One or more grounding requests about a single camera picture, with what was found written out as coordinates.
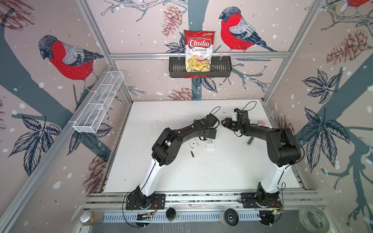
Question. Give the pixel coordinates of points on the black round knob left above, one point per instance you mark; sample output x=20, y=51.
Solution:
x=171, y=214

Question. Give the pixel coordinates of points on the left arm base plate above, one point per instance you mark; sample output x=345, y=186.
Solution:
x=141, y=202

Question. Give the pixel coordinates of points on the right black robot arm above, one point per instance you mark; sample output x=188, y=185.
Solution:
x=282, y=150

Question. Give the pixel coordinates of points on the aluminium front rail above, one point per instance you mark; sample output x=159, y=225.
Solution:
x=198, y=206

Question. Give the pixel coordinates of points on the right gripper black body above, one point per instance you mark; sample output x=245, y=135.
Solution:
x=233, y=125

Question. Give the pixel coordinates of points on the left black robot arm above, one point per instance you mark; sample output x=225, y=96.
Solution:
x=165, y=151

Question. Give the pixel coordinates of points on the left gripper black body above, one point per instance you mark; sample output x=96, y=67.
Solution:
x=211, y=134

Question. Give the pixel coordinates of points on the glass jar with lid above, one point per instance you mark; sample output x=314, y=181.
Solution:
x=91, y=218

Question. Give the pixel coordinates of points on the pink handled brush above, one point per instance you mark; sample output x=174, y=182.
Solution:
x=256, y=131

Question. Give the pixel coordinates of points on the white wire mesh shelf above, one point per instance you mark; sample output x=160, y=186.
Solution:
x=94, y=112

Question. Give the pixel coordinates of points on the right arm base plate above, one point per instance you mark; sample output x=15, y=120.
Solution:
x=253, y=200

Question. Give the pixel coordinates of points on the Chuba cassava chips bag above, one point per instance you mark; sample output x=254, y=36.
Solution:
x=198, y=50

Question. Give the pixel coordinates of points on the clear tape roll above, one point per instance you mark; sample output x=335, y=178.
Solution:
x=313, y=220

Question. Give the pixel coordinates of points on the black wall basket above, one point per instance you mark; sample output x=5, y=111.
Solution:
x=220, y=67

